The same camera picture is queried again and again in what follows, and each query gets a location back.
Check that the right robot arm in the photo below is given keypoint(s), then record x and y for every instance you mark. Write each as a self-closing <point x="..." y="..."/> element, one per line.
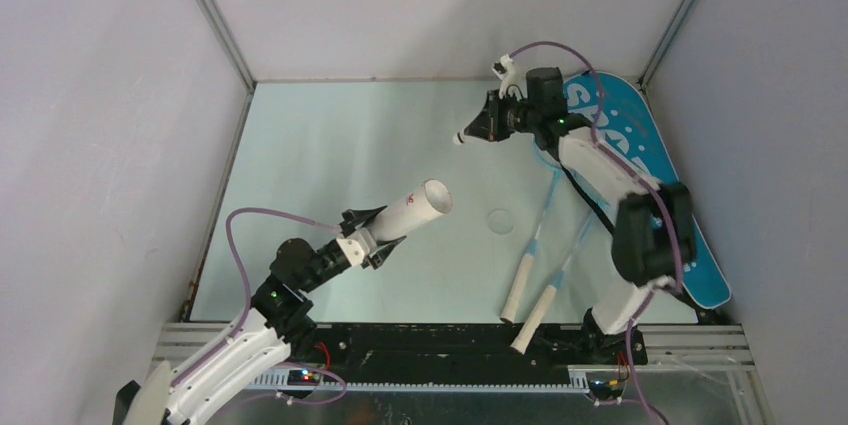
<point x="650" y="221"/>

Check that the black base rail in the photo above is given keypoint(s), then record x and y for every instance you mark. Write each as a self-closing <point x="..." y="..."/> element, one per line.
<point x="463" y="354"/>

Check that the blue racket cover bag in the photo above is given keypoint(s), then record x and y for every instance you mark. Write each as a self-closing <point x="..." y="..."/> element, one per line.
<point x="627" y="124"/>

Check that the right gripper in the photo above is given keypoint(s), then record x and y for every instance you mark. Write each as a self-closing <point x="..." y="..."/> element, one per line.
<point x="487" y="123"/>

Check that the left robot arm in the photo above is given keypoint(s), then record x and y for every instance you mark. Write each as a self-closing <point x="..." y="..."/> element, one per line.
<point x="273" y="324"/>

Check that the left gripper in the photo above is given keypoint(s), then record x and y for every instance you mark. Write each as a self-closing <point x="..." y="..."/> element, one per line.
<point x="355" y="218"/>

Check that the blue badminton racket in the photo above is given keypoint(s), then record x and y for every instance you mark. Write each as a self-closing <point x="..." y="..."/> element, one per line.
<point x="525" y="265"/>
<point x="545" y="300"/>

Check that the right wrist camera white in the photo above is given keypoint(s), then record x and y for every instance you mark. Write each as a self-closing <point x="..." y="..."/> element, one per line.
<point x="507" y="72"/>

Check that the white shuttlecock tube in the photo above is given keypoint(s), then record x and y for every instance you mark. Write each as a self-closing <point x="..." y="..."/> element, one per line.
<point x="429" y="201"/>

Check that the clear tube lid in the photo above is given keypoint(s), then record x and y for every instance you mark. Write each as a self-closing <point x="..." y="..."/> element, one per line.
<point x="500" y="221"/>

